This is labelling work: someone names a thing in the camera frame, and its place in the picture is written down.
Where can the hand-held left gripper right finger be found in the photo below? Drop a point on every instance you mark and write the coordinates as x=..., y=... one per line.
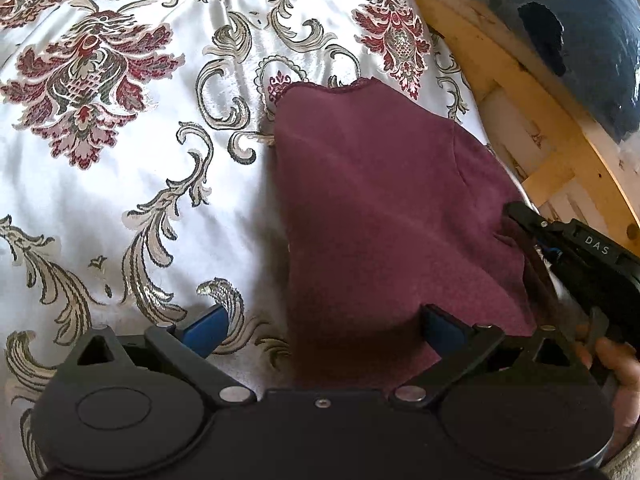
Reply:
x=440, y=327

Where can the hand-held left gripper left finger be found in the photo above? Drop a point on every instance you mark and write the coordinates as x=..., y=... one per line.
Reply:
x=207, y=327

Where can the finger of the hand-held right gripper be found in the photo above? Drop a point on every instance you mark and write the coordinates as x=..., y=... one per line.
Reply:
x=527, y=217

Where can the maroon small garment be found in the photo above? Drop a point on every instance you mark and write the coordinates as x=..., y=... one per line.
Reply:
x=380, y=200

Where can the person's right hand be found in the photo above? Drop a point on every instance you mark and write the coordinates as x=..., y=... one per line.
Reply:
x=622, y=380

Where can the white floral bedspread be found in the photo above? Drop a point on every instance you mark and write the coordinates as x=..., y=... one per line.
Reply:
x=125, y=170

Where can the blue plastic bag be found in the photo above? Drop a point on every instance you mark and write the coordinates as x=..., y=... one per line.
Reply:
x=590, y=35

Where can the wooden bed frame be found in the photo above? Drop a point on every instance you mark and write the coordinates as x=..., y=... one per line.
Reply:
x=500, y=60

